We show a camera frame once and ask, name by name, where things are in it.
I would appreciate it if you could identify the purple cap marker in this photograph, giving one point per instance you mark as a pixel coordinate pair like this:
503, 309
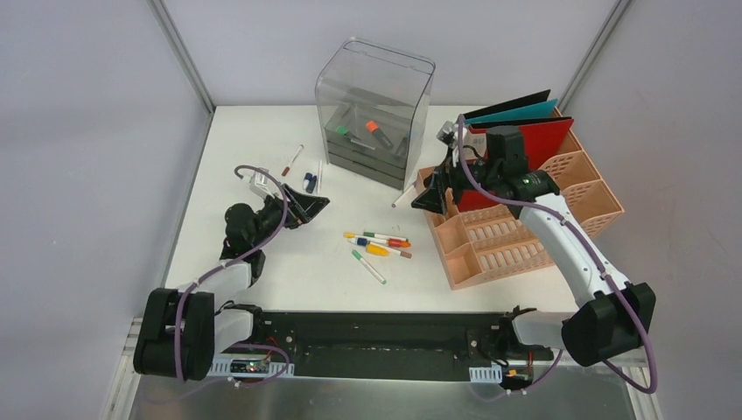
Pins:
404, 195

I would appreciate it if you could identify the orange tip black highlighter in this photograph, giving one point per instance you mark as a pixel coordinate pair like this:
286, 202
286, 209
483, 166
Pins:
378, 134

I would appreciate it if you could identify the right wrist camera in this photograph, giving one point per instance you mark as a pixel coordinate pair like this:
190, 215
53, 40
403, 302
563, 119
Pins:
448, 134

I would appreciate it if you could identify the brown cap acrylic marker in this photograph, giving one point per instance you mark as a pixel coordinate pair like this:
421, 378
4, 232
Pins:
293, 160

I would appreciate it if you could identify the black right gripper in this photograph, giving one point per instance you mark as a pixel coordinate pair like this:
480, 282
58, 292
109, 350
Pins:
433, 198

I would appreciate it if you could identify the red notebook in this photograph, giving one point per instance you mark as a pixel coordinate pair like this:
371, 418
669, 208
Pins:
542, 138

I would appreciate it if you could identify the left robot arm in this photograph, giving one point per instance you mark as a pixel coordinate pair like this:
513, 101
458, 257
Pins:
184, 328

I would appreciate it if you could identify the teal cap marker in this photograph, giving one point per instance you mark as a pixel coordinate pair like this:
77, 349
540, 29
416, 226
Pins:
385, 236

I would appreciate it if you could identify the blue cap brown marker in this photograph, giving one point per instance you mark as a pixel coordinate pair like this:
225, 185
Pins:
395, 251

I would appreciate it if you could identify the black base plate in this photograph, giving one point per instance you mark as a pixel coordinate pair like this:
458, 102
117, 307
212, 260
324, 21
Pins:
377, 345

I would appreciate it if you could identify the orange cap marker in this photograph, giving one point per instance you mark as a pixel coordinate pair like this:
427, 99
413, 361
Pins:
398, 243

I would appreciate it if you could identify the green tip black highlighter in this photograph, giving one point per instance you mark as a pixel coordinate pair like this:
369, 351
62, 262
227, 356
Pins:
345, 132

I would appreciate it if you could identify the blue cap small bottle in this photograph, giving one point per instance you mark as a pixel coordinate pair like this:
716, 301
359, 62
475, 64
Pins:
308, 178

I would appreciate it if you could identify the green cap marker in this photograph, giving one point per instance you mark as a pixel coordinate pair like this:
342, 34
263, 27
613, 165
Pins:
375, 273

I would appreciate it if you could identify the clear drawer organizer box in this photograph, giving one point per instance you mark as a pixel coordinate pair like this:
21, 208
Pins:
366, 81

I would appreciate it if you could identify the teal notebook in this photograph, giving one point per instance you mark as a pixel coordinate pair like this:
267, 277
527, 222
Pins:
531, 106

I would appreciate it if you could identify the aluminium frame rail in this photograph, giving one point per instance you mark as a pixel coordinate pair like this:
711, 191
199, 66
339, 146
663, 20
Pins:
382, 353

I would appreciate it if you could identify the left circuit board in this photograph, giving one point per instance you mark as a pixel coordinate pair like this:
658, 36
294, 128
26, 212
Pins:
249, 367

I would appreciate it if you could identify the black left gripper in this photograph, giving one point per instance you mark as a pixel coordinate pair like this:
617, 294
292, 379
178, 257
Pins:
290, 205

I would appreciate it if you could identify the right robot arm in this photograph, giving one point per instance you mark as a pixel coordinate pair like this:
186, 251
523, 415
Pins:
613, 314

